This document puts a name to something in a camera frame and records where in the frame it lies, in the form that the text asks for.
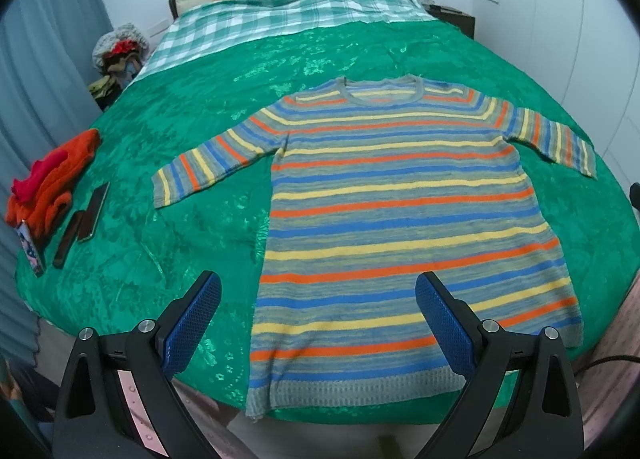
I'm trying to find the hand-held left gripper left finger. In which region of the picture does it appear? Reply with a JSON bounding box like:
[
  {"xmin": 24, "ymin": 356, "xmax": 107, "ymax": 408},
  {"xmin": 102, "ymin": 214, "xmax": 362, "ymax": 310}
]
[{"xmin": 52, "ymin": 270, "xmax": 222, "ymax": 459}]

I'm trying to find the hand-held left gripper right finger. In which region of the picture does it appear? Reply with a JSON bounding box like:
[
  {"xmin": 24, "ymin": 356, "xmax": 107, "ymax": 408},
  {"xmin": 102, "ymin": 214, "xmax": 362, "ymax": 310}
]
[{"xmin": 415, "ymin": 271, "xmax": 586, "ymax": 459}]

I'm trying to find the striped knit sweater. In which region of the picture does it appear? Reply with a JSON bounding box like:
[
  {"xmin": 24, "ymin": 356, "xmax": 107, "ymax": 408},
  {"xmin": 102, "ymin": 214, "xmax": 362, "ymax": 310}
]
[{"xmin": 151, "ymin": 74, "xmax": 599, "ymax": 422}]

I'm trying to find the pile of mixed clothes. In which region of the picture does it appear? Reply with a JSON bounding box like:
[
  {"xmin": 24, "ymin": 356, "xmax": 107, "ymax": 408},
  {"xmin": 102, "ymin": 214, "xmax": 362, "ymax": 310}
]
[{"xmin": 89, "ymin": 23, "xmax": 151, "ymax": 110}]

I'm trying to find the large black smartphone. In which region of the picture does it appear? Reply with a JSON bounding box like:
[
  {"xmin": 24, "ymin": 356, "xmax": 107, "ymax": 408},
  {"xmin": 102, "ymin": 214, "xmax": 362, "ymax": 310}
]
[{"xmin": 77, "ymin": 182, "xmax": 111, "ymax": 243}]

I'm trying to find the small dark smartphone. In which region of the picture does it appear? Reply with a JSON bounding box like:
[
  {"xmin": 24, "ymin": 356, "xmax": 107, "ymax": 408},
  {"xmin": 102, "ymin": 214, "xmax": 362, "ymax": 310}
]
[{"xmin": 52, "ymin": 210, "xmax": 81, "ymax": 269}]

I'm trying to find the pink dotted bed sheet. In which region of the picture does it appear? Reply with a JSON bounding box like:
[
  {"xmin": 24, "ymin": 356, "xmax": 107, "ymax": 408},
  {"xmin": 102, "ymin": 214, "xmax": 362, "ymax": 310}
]
[{"xmin": 115, "ymin": 269, "xmax": 640, "ymax": 459}]

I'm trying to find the smartphone with lit screen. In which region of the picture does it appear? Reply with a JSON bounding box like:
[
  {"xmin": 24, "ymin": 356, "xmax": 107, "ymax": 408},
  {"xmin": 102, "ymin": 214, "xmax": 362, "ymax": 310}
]
[{"xmin": 17, "ymin": 220, "xmax": 46, "ymax": 278}]

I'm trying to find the orange fleece garment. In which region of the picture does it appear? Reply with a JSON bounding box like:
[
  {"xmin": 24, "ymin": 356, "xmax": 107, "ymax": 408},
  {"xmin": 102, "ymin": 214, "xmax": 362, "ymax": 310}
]
[{"xmin": 6, "ymin": 129, "xmax": 101, "ymax": 242}]

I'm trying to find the red cloth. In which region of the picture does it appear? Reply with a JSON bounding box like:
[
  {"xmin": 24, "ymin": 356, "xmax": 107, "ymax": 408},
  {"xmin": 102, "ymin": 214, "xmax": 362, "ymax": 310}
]
[{"xmin": 12, "ymin": 149, "xmax": 68, "ymax": 205}]

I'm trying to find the green floral bedspread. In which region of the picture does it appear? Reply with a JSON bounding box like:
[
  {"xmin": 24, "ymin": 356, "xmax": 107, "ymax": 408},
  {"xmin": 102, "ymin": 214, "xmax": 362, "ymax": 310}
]
[{"xmin": 15, "ymin": 19, "xmax": 633, "ymax": 427}]

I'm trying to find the grey blue curtain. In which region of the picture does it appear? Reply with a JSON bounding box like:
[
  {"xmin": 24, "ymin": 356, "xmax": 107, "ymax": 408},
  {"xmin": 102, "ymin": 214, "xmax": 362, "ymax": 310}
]
[{"xmin": 0, "ymin": 0, "xmax": 116, "ymax": 365}]

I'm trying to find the green white checked blanket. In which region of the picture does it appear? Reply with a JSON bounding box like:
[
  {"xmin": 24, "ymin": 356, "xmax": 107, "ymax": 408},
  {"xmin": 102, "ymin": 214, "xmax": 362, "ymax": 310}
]
[{"xmin": 131, "ymin": 0, "xmax": 436, "ymax": 82}]

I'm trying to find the dark wooden nightstand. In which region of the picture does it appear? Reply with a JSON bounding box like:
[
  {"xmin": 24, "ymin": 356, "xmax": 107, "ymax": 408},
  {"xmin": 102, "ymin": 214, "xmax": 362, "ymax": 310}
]
[{"xmin": 422, "ymin": 2, "xmax": 476, "ymax": 40}]

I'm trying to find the white wardrobe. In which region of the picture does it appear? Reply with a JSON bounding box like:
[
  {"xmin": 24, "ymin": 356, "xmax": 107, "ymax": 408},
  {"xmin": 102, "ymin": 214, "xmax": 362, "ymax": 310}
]
[{"xmin": 470, "ymin": 0, "xmax": 640, "ymax": 190}]

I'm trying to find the black cable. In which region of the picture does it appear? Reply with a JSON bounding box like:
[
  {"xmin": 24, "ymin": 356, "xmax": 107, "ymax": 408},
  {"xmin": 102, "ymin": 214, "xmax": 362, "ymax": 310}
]
[{"xmin": 572, "ymin": 353, "xmax": 640, "ymax": 376}]

